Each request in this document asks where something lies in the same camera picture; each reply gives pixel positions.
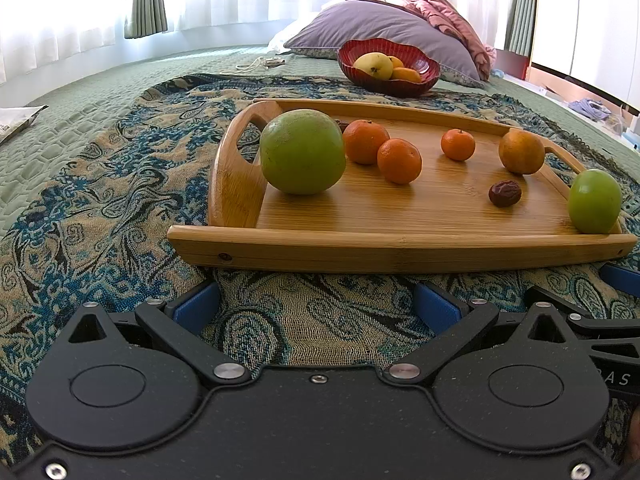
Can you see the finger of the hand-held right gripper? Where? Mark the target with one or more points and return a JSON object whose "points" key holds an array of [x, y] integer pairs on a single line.
{"points": [[620, 276], [590, 317]]}

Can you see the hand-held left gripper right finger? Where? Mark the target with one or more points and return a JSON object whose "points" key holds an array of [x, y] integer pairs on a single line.
{"points": [[436, 307]]}

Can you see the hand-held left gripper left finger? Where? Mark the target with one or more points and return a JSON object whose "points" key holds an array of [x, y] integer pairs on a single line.
{"points": [[192, 307]]}

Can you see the small green round fruit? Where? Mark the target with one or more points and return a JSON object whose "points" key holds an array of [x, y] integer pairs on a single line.
{"points": [[595, 202]]}

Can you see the wooden serving tray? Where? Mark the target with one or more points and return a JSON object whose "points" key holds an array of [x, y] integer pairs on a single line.
{"points": [[400, 215]]}

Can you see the brown dried date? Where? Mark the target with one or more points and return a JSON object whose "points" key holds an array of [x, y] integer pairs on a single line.
{"points": [[505, 194]]}

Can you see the small orange mandarin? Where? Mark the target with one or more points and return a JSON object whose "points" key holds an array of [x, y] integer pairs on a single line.
{"points": [[457, 145]]}

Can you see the large green round fruit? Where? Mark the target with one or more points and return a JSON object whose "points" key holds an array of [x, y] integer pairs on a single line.
{"points": [[302, 152]]}

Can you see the blue paisley patterned blanket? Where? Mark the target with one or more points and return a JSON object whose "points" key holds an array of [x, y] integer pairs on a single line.
{"points": [[125, 185]]}

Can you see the yellowish orange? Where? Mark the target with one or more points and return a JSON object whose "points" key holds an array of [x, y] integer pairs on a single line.
{"points": [[521, 152]]}

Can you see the lilac cloth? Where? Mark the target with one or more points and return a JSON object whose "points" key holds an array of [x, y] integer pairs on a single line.
{"points": [[590, 109]]}

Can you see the brown wooden ledge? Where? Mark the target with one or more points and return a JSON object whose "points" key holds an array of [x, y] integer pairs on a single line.
{"points": [[550, 82]]}

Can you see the orange fruit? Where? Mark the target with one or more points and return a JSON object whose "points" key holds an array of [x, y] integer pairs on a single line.
{"points": [[406, 75], [397, 61]]}

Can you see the dark red headboard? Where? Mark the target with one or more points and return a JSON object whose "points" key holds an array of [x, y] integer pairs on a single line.
{"points": [[512, 62]]}

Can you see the red ribbed bowl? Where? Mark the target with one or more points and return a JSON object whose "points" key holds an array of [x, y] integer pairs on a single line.
{"points": [[425, 67]]}

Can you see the green quilted bedspread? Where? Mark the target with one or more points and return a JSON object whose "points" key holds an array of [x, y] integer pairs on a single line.
{"points": [[100, 85]]}

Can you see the white printed paper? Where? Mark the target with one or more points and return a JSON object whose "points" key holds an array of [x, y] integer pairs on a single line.
{"points": [[20, 121]]}

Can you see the white pillow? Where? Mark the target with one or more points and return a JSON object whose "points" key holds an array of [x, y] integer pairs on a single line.
{"points": [[287, 37]]}

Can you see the purple pillow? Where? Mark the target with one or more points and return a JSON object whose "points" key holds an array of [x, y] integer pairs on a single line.
{"points": [[380, 22]]}

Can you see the pink quilt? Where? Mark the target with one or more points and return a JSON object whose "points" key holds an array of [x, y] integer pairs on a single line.
{"points": [[450, 15]]}

